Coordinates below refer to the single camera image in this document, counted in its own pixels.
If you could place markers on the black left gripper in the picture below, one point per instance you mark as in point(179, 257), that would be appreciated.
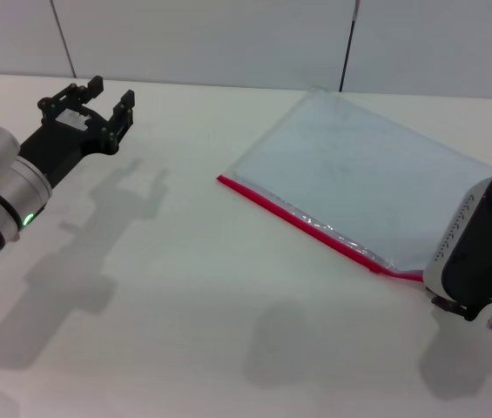
point(67, 139)

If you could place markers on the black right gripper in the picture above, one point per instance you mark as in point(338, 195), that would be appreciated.
point(452, 307)

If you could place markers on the clear document bag red zipper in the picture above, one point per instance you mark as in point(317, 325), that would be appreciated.
point(350, 174)

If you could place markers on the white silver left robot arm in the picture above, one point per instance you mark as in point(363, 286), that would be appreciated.
point(28, 187)

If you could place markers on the silver black right wrist camera box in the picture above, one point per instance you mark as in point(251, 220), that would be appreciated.
point(480, 244)

